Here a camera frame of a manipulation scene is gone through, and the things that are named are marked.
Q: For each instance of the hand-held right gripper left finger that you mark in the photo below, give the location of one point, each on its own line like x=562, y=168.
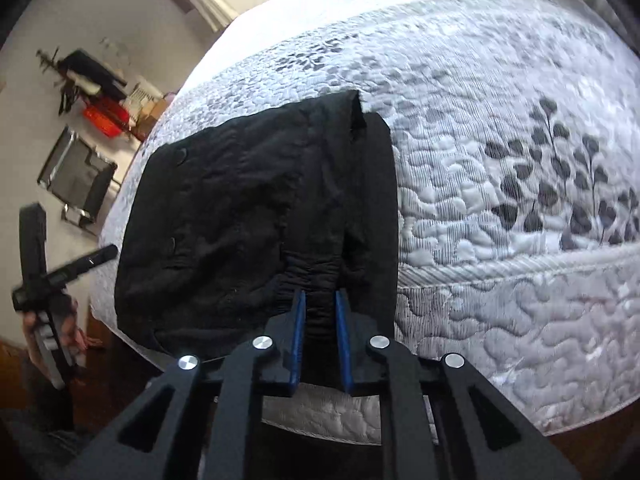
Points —
x=298, y=340

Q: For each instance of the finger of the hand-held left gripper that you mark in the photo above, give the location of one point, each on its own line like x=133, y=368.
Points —
x=33, y=245
x=85, y=262

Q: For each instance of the metal folding chair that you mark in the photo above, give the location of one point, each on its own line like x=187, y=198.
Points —
x=75, y=175

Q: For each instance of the black pants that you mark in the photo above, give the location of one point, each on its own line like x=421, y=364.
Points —
x=240, y=220

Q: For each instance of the bed with grey quilted bedspread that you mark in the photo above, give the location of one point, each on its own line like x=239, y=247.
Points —
x=500, y=135

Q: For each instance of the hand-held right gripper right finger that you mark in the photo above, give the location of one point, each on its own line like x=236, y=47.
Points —
x=342, y=340

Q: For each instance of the cardboard box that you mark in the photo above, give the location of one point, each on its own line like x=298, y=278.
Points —
x=150, y=117

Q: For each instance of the red plastic basket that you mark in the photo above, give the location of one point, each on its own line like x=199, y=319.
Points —
x=105, y=117

